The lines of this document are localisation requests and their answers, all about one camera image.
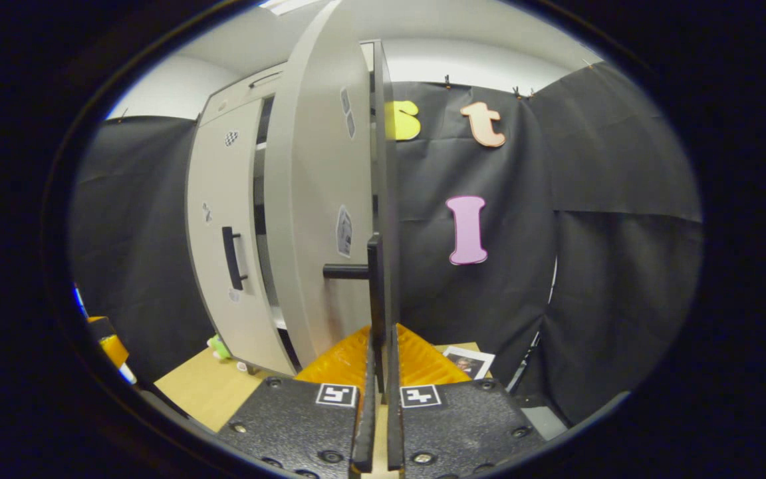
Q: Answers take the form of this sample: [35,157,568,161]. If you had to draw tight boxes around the black cabinet door handle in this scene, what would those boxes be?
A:
[221,226,249,291]
[323,233,387,393]

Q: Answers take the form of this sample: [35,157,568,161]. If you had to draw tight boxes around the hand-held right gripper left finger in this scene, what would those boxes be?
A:
[217,325,378,479]

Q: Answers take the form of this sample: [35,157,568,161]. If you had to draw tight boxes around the grey cabinet door cube stickers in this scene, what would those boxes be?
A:
[265,0,384,370]

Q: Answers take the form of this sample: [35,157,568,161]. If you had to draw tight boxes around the grey double-door shoe cabinet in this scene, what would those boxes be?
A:
[186,39,400,377]

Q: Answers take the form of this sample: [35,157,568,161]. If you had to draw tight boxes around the grey cabinet drawer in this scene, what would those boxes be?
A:
[198,63,285,127]

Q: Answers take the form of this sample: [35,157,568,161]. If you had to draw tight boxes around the printed photo card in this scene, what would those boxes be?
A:
[443,345,495,380]

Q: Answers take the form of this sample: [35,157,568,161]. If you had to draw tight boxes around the black backdrop cloth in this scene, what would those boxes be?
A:
[67,61,704,426]

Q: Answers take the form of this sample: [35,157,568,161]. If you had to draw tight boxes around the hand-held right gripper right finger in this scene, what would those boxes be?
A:
[386,323,547,479]

